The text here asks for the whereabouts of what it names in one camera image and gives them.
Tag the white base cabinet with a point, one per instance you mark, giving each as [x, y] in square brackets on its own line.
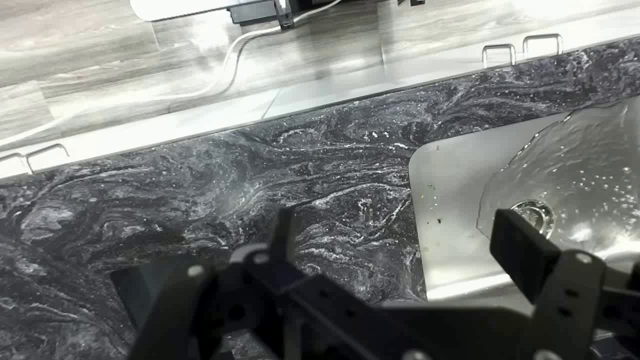
[372, 84]

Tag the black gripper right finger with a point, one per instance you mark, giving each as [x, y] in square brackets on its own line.
[566, 293]

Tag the stainless steel sink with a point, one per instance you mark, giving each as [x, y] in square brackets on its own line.
[452, 200]

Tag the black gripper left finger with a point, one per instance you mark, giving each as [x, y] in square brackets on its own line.
[201, 313]

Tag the round metal sink drain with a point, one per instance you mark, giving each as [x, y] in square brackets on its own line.
[535, 217]

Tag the black box device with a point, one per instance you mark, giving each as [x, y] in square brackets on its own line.
[257, 13]

